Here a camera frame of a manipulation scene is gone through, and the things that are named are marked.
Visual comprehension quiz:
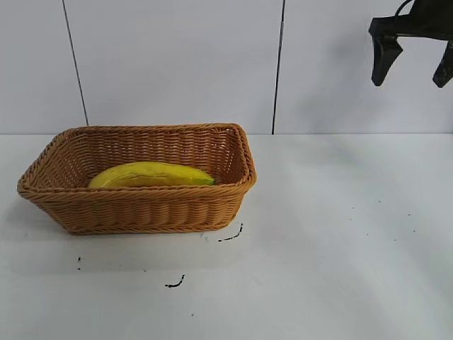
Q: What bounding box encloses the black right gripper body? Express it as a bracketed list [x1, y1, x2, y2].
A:
[368, 14, 453, 43]

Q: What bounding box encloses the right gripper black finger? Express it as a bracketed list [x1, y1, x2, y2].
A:
[432, 40, 453, 89]
[370, 34, 405, 87]

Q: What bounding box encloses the yellow banana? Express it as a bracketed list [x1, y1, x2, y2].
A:
[88, 161, 217, 189]

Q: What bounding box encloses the brown woven wicker basket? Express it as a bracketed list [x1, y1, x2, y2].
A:
[17, 123, 258, 236]

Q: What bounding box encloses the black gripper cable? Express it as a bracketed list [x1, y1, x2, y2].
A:
[391, 0, 414, 18]

